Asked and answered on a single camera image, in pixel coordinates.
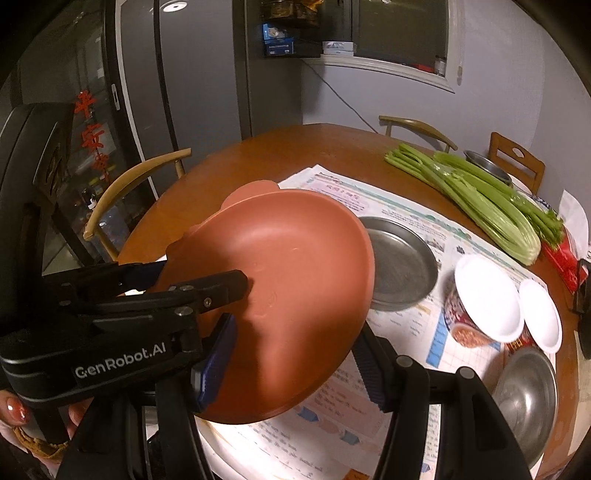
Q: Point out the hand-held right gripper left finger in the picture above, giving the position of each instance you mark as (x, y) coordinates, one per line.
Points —
(217, 364)

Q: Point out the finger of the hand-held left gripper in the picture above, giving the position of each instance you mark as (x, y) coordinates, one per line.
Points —
(221, 286)
(154, 270)

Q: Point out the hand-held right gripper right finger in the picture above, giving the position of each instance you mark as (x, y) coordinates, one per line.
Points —
(371, 367)

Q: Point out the terracotta pink plate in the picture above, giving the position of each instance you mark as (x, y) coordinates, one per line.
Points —
(295, 277)

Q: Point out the round metal plate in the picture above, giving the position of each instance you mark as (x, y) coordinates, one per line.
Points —
(401, 263)

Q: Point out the stainless steel bowl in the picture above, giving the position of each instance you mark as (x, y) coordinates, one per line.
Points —
(526, 401)

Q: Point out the small white bowl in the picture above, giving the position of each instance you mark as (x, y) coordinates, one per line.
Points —
(540, 318)

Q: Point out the person's left hand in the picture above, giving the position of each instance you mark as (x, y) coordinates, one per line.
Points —
(17, 410)

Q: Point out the printed newspaper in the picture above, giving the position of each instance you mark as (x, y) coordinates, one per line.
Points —
(415, 332)

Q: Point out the wooden chair curved back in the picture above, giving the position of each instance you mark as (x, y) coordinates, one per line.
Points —
(134, 174)
(415, 122)

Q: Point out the red printed paper bowl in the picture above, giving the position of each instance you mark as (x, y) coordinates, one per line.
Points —
(485, 295)

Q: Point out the red paper door decoration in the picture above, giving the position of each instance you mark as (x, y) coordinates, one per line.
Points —
(90, 134)

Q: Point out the celery bunch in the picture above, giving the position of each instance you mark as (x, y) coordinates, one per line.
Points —
(480, 203)
(521, 196)

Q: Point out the grey refrigerator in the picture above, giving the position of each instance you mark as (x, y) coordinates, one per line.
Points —
(198, 69)

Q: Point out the red tissue packet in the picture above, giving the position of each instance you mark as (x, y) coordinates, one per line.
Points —
(561, 261)

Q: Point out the small steel basin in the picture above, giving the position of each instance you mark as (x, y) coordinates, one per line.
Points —
(485, 161)

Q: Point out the wooden chair cutout back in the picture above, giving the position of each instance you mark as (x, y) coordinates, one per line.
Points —
(501, 157)

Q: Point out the blue box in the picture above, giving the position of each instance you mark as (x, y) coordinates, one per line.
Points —
(278, 41)

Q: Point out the white tissue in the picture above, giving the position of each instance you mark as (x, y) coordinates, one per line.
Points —
(572, 214)

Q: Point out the white flat box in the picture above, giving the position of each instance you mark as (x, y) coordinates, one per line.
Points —
(338, 48)

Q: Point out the window with white frame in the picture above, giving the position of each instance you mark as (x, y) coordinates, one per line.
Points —
(401, 27)

